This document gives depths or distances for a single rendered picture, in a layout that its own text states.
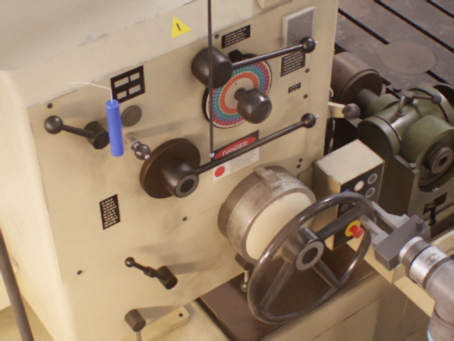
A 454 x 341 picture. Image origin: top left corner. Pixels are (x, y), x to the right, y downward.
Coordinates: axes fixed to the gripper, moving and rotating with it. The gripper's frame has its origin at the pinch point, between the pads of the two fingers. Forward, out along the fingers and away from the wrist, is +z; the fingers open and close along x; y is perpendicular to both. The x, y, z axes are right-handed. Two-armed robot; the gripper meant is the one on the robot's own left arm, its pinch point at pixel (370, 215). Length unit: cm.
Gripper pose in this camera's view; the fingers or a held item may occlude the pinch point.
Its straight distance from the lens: 212.0
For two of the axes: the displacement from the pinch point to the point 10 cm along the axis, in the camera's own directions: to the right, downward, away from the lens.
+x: -7.9, 5.7, -2.4
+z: -5.8, -5.6, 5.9
